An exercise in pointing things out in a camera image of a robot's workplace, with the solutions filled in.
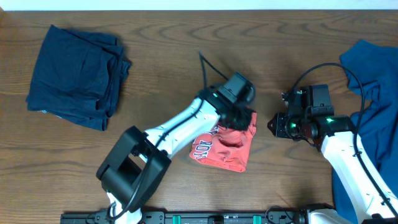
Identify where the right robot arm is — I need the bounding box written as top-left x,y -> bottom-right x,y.
267,85 -> 397,223

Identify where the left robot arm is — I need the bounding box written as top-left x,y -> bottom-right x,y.
96,73 -> 256,223

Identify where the blue garment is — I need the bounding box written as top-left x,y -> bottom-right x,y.
331,39 -> 398,224

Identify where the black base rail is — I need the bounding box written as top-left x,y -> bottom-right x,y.
60,207 -> 308,224

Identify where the folded dark navy garment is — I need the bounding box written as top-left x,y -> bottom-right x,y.
25,26 -> 132,131

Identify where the coral red t-shirt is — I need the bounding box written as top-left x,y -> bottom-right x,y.
190,111 -> 257,172

